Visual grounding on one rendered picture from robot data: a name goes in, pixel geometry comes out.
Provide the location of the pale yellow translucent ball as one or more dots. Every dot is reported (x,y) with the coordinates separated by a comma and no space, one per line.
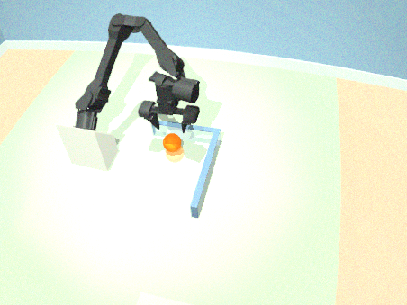
(174,153)

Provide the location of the orange ball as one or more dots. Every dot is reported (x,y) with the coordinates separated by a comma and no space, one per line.
(171,138)

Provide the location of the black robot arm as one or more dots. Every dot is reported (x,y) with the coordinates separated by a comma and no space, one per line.
(97,94)

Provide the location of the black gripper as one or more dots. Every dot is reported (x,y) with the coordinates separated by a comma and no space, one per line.
(149,111)

